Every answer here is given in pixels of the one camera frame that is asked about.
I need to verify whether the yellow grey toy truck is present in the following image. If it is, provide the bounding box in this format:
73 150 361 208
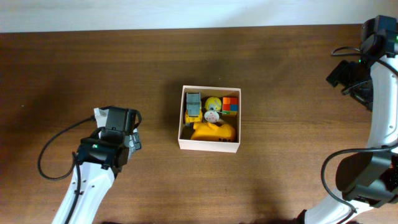
185 93 203 126

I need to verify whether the orange rubber dinosaur toy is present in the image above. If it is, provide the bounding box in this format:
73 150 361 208
190 123 236 142

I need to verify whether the wooden pig rattle drum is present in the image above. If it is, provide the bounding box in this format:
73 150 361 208
203 110 238 124

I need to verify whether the yellow grey toy ball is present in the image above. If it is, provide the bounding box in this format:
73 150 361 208
205 96 223 112

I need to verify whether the colourful puzzle cube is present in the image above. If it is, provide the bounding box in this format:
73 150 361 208
222 97 239 116

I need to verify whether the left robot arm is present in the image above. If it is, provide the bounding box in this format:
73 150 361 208
52 106 142 223

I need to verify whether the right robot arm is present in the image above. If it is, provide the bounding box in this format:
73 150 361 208
294 15 397 223

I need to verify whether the pink cardboard box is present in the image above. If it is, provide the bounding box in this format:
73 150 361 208
178 85 241 153

